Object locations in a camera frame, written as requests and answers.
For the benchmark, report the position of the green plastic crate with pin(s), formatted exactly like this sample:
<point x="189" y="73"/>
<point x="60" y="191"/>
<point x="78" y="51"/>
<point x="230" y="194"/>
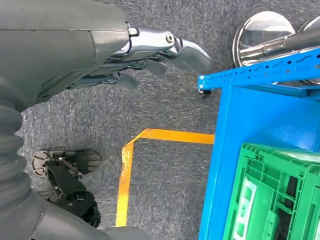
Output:
<point x="263" y="185"/>

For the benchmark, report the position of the black robot foot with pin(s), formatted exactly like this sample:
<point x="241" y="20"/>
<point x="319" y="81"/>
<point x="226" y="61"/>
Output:
<point x="65" y="179"/>

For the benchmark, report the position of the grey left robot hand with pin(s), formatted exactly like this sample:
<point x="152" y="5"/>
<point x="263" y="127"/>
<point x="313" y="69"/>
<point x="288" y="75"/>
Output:
<point x="62" y="43"/>

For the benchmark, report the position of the blue metal shelf cart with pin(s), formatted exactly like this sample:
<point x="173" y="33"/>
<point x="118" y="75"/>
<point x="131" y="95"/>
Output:
<point x="250" y="126"/>

